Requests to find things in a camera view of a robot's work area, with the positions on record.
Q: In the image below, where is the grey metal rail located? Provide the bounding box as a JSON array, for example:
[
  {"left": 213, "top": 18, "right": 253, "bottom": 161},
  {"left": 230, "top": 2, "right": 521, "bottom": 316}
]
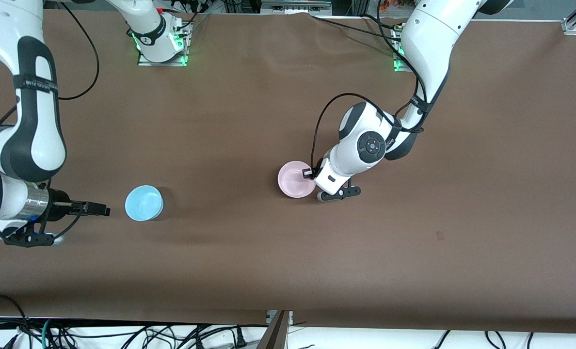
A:
[{"left": 260, "top": 0, "right": 333, "bottom": 15}]

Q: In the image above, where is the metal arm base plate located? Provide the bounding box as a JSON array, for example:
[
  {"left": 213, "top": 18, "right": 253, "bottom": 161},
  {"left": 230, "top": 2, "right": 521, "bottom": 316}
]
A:
[
  {"left": 392, "top": 25, "right": 406, "bottom": 73},
  {"left": 137, "top": 20, "right": 188, "bottom": 67}
]

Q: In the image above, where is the pink plastic bowl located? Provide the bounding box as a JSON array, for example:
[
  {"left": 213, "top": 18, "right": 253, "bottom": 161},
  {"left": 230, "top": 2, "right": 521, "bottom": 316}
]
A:
[{"left": 277, "top": 160, "right": 317, "bottom": 198}]

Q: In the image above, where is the light blue plastic bowl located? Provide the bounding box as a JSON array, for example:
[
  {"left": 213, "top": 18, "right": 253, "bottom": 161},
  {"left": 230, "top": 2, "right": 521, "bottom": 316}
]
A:
[{"left": 125, "top": 185, "right": 164, "bottom": 222}]

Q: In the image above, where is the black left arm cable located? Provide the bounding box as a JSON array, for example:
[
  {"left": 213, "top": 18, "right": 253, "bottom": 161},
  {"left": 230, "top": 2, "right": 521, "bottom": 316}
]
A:
[{"left": 310, "top": 0, "right": 432, "bottom": 170}]

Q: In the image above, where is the brown table cover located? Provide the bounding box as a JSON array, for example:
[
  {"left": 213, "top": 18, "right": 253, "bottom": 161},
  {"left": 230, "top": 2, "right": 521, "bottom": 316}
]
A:
[{"left": 0, "top": 9, "right": 576, "bottom": 335}]

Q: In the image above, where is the black base cable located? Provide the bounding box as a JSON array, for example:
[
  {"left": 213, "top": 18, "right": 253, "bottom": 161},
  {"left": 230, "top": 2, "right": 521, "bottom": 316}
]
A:
[{"left": 311, "top": 16, "right": 398, "bottom": 40}]

